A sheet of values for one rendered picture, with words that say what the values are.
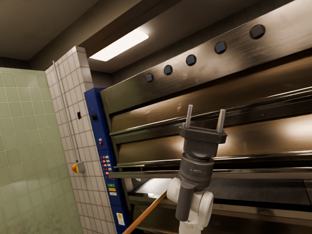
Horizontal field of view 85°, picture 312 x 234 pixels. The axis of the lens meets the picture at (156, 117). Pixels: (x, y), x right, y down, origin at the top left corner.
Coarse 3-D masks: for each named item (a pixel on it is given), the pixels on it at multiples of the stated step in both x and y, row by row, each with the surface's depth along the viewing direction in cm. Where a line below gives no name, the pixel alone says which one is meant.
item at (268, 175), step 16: (112, 176) 130; (128, 176) 120; (144, 176) 112; (160, 176) 104; (176, 176) 98; (224, 176) 82; (240, 176) 78; (256, 176) 75; (272, 176) 71; (288, 176) 68; (304, 176) 65
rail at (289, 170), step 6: (246, 168) 78; (252, 168) 76; (258, 168) 75; (264, 168) 73; (270, 168) 72; (276, 168) 71; (282, 168) 70; (288, 168) 68; (294, 168) 67; (300, 168) 66; (306, 168) 65; (114, 174) 129; (120, 174) 125; (126, 174) 121; (132, 174) 118; (138, 174) 115
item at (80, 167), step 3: (75, 162) 179; (78, 162) 173; (81, 162) 175; (72, 165) 175; (78, 165) 172; (81, 165) 174; (78, 168) 171; (81, 168) 173; (84, 168) 176; (75, 171) 174; (78, 171) 171; (81, 171) 173
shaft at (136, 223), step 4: (164, 192) 127; (160, 196) 122; (164, 196) 124; (156, 200) 118; (160, 200) 119; (152, 204) 113; (156, 204) 115; (148, 208) 109; (152, 208) 111; (144, 212) 106; (148, 212) 107; (140, 216) 102; (144, 216) 104; (136, 220) 100; (140, 220) 100; (132, 224) 96; (136, 224) 97; (128, 228) 93; (132, 228) 94; (124, 232) 91; (128, 232) 92
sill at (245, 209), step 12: (216, 204) 102; (228, 204) 98; (240, 204) 95; (252, 204) 93; (264, 204) 90; (276, 204) 88; (288, 204) 86; (300, 204) 84; (288, 216) 82; (300, 216) 80
